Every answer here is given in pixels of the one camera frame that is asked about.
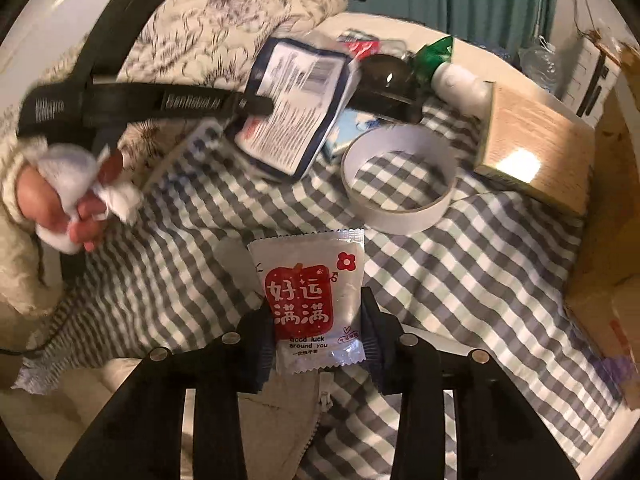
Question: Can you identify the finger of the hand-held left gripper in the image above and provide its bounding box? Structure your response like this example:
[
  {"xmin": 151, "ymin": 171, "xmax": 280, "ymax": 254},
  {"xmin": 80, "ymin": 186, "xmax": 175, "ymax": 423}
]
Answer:
[{"xmin": 222, "ymin": 91, "xmax": 276, "ymax": 120}]

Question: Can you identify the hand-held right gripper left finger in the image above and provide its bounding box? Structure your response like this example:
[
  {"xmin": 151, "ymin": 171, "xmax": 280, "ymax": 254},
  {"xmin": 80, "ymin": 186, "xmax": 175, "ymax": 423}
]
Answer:
[{"xmin": 55, "ymin": 305, "xmax": 278, "ymax": 480}]

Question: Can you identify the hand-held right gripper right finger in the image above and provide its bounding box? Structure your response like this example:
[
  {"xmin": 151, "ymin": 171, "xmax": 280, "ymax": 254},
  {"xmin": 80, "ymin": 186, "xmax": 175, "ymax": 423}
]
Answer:
[{"xmin": 360, "ymin": 286, "xmax": 583, "ymax": 480}]

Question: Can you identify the blue-edged white packet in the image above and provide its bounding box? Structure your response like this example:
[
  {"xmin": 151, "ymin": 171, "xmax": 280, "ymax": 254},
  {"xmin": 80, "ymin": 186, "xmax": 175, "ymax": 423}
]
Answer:
[{"xmin": 222, "ymin": 35, "xmax": 363, "ymax": 183}]

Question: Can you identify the white sachet with red label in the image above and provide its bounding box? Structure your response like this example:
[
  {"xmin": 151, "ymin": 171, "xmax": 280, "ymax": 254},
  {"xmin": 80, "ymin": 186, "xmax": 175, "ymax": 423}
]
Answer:
[{"xmin": 247, "ymin": 228, "xmax": 366, "ymax": 376}]

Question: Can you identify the cardboard box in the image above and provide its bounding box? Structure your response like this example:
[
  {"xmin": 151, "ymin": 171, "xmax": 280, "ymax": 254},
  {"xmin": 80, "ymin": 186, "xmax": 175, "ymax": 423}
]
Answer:
[{"xmin": 565, "ymin": 35, "xmax": 640, "ymax": 406}]

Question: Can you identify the person's left forearm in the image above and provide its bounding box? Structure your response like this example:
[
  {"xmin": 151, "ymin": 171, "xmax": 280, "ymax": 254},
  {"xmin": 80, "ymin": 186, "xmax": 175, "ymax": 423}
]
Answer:
[{"xmin": 0, "ymin": 147, "xmax": 68, "ymax": 318}]

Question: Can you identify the person's left hand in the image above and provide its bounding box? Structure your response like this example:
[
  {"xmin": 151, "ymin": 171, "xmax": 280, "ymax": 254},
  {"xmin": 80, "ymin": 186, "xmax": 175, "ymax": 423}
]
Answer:
[{"xmin": 15, "ymin": 152, "xmax": 126, "ymax": 256}]

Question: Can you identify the beige zip jacket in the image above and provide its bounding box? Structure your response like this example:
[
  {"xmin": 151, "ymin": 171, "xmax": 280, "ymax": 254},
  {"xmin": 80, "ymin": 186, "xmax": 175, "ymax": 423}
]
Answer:
[{"xmin": 235, "ymin": 370, "xmax": 341, "ymax": 480}]

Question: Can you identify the white crumpled tissue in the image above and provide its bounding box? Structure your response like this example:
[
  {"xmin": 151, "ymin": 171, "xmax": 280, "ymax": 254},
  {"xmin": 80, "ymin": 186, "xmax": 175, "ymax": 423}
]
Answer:
[{"xmin": 37, "ymin": 142, "xmax": 143, "ymax": 256}]

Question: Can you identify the floral print quilt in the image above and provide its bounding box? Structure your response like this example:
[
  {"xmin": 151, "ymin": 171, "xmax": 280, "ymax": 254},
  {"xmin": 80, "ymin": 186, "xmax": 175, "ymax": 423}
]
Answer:
[{"xmin": 0, "ymin": 0, "xmax": 351, "ymax": 161}]

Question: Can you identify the light blue packet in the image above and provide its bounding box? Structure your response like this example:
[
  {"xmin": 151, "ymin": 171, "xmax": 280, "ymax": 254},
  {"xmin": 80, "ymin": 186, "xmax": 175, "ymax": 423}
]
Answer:
[{"xmin": 322, "ymin": 110, "xmax": 376, "ymax": 158}]

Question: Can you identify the white tape roll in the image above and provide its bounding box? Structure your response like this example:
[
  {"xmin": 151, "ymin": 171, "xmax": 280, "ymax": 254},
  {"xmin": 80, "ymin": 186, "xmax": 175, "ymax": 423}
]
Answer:
[{"xmin": 341, "ymin": 125, "xmax": 460, "ymax": 235}]

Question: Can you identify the red packet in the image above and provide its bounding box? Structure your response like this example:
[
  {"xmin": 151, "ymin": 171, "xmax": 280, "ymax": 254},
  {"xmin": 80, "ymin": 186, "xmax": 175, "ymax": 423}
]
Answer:
[{"xmin": 340, "ymin": 30, "xmax": 381, "ymax": 58}]

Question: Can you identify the grey checked cloth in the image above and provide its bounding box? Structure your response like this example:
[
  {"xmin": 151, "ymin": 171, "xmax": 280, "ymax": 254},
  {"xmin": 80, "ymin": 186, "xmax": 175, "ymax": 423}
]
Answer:
[{"xmin": 15, "ymin": 95, "xmax": 626, "ymax": 480}]

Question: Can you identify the green snack packet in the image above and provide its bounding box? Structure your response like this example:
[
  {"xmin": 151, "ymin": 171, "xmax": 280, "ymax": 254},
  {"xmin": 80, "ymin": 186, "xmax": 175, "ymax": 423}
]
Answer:
[{"xmin": 411, "ymin": 35, "xmax": 457, "ymax": 76}]

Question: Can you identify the white handheld fan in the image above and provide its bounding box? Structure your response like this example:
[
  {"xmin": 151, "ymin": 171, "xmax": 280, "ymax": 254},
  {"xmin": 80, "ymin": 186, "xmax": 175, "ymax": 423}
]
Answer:
[{"xmin": 431, "ymin": 62, "xmax": 493, "ymax": 113}]

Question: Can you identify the wooden block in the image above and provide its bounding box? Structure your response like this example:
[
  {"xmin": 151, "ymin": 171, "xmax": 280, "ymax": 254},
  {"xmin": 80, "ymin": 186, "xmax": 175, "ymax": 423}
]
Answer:
[{"xmin": 472, "ymin": 80, "xmax": 596, "ymax": 218}]

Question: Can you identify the large water jug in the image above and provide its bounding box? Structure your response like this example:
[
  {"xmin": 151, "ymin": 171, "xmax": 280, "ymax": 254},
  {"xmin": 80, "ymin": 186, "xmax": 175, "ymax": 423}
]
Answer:
[{"xmin": 517, "ymin": 40, "xmax": 561, "ymax": 93}]

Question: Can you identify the black strap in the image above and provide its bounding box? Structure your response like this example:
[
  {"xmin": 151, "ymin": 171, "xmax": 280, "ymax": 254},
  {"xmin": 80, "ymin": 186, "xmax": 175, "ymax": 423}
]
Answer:
[{"xmin": 72, "ymin": 0, "xmax": 201, "ymax": 91}]

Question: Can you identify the black ring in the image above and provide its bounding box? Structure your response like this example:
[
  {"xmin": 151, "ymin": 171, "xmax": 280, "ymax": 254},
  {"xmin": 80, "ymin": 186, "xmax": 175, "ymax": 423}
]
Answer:
[{"xmin": 350, "ymin": 54, "xmax": 426, "ymax": 126}]

